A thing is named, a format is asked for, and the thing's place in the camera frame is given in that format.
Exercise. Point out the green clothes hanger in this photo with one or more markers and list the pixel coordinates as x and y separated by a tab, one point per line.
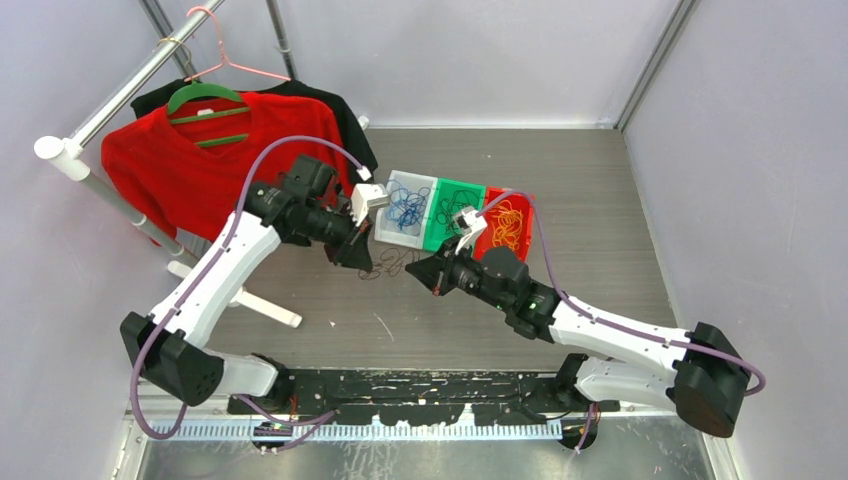
199	99

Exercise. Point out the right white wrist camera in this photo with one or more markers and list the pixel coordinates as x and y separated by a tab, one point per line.
472	224

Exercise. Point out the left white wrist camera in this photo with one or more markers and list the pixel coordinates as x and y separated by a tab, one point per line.
364	198

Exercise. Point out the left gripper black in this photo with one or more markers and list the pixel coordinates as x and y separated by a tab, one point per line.
357	254

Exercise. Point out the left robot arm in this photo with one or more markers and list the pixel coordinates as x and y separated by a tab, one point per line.
168	346

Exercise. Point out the white slotted cable duct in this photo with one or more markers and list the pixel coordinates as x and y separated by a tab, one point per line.
250	429

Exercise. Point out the green plastic bin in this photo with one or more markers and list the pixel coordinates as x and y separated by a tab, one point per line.
449	198

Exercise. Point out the white clothes rack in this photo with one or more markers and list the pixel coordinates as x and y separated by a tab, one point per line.
65	153

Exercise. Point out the black t-shirt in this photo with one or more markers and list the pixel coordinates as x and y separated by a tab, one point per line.
351	132

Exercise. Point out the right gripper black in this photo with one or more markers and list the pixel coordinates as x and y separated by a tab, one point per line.
437	271

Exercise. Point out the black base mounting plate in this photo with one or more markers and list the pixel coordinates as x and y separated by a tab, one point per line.
425	398

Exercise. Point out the white plastic bin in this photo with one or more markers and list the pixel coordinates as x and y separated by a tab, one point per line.
403	221

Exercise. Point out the red plastic bin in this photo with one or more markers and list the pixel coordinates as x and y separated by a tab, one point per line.
509	223

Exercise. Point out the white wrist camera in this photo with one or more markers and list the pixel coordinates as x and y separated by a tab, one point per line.
364	198
472	224

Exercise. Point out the red t-shirt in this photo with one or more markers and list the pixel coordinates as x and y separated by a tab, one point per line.
189	176

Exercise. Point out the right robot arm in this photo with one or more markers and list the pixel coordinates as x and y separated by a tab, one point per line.
697	374

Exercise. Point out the pink wire hanger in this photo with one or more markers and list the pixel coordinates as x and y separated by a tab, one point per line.
224	60

